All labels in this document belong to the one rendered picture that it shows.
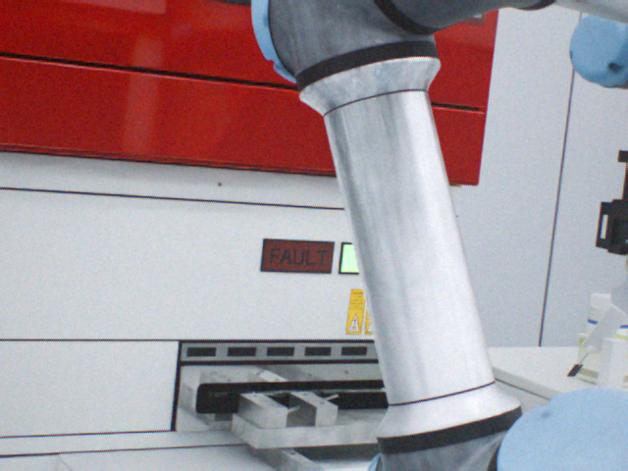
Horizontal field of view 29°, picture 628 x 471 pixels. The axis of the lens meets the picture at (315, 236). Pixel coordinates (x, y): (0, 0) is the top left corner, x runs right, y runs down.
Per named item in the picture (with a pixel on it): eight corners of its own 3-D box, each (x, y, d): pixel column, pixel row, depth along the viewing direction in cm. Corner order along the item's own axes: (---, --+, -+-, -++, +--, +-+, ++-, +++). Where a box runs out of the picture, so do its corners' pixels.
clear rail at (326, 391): (203, 397, 174) (204, 389, 174) (420, 392, 193) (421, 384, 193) (207, 400, 173) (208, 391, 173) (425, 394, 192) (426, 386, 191)
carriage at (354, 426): (231, 433, 171) (233, 413, 171) (443, 424, 189) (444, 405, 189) (256, 449, 164) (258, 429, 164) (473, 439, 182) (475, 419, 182)
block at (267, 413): (237, 413, 171) (239, 392, 171) (259, 412, 173) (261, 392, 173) (263, 428, 164) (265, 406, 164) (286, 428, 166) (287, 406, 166)
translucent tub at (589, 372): (571, 378, 178) (577, 332, 177) (603, 375, 183) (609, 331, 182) (612, 390, 172) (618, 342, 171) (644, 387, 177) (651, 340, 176)
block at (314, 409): (287, 411, 175) (289, 391, 175) (308, 410, 177) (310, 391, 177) (315, 426, 168) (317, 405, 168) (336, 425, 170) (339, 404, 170)
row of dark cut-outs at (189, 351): (179, 359, 171) (181, 342, 170) (436, 357, 192) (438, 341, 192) (181, 360, 170) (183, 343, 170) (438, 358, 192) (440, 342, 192)
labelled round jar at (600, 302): (574, 348, 203) (582, 292, 202) (605, 347, 207) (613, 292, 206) (603, 357, 197) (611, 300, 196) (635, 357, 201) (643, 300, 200)
